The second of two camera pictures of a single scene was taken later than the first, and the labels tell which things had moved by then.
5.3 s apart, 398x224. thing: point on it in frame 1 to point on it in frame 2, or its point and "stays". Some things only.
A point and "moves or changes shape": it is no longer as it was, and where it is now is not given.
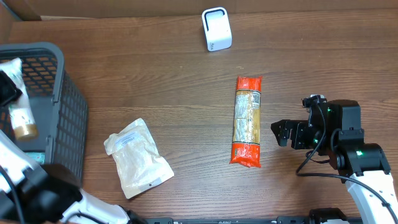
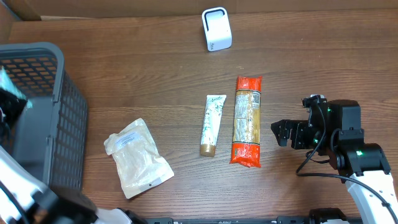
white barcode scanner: x=217 y=28 stays
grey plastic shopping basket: x=60 y=109 stays
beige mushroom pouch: x=137 y=156 stays
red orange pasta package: x=245 y=142 stays
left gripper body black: x=7 y=91 to x=8 y=104
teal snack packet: x=39 y=157 moves or changes shape
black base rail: x=280 y=220 stays
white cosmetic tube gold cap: x=23 y=126 to x=213 y=112
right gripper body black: x=299 y=134 stays
